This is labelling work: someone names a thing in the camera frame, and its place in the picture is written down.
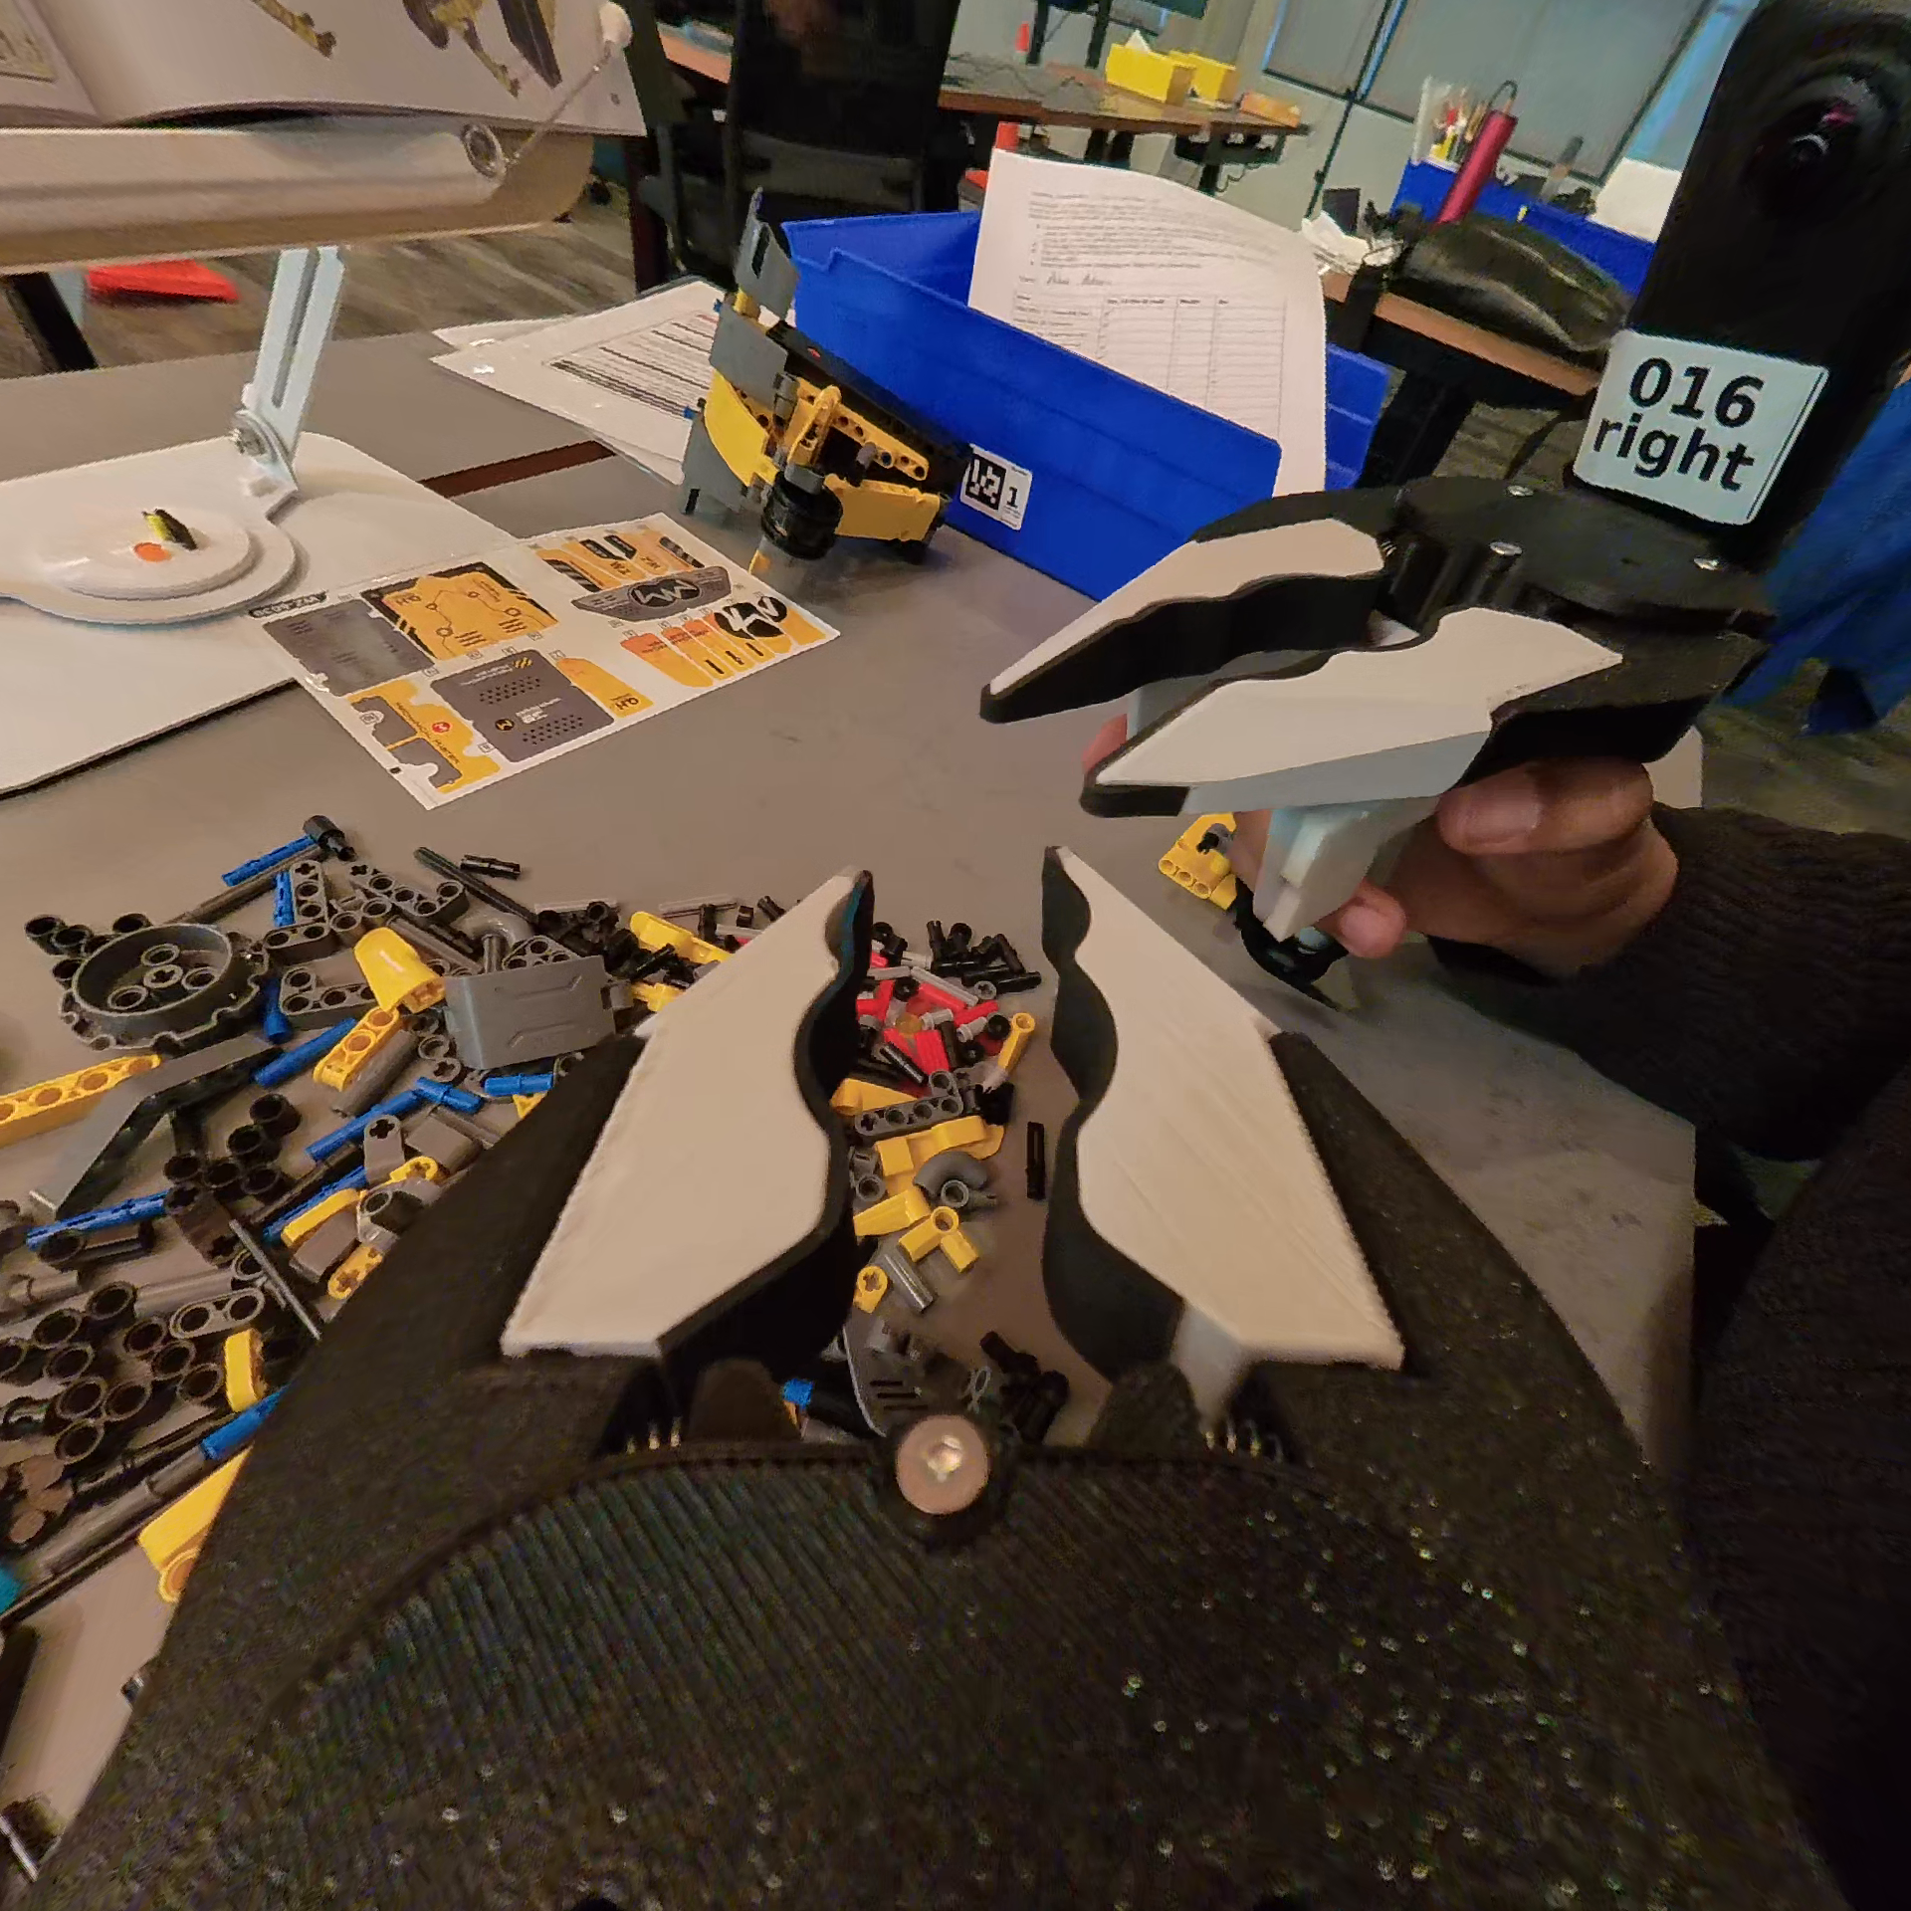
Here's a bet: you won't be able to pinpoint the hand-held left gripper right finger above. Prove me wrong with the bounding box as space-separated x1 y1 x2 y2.
1038 844 1407 1417

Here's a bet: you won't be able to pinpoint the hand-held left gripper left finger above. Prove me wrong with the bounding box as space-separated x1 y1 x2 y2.
501 869 878 1362

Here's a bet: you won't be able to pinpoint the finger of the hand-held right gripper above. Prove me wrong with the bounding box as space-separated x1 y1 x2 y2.
1077 612 1627 821
977 494 1397 729

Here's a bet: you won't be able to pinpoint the pile of toy building parts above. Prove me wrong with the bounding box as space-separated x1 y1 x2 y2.
0 813 1076 1630

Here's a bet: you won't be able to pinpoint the person's right forearm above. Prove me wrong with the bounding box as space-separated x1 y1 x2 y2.
1432 805 1911 1180

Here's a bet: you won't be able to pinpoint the person's right hand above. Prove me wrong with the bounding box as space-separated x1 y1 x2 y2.
1325 773 1684 964

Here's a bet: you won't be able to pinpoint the blue plastic bin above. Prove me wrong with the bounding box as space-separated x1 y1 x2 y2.
1394 157 1658 293
781 209 1394 575

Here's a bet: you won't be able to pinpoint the small yellow toy subassembly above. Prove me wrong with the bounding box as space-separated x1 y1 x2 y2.
1163 813 1245 913

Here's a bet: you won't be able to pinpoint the brown wooden desk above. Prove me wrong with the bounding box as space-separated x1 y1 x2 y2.
1321 269 1606 486

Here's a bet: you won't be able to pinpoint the black bag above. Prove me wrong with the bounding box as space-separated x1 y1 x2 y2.
1380 215 1634 357

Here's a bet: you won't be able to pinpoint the white paper form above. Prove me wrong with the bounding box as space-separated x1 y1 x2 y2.
966 146 1331 494

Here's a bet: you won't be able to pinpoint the blue cloth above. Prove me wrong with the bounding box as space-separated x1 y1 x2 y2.
1731 380 1911 738

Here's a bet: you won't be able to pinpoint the red bottle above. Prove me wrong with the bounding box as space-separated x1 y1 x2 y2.
1432 83 1521 226

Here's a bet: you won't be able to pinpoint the partly built yellow toy model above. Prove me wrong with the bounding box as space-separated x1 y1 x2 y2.
675 192 972 575

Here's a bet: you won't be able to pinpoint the yellow boxes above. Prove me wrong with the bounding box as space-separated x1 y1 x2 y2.
1106 46 1242 109

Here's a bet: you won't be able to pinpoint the yellow grey sticker sheet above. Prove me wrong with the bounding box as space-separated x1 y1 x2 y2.
261 513 842 813

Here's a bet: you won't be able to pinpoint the dark grey toothed toy wheel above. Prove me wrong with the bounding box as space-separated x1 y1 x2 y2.
66 918 271 1054

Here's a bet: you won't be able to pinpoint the printed sheets in plastic sleeve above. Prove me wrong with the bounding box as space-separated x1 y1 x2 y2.
429 279 733 482

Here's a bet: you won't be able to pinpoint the white book stand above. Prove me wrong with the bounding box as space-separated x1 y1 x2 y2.
0 83 646 796

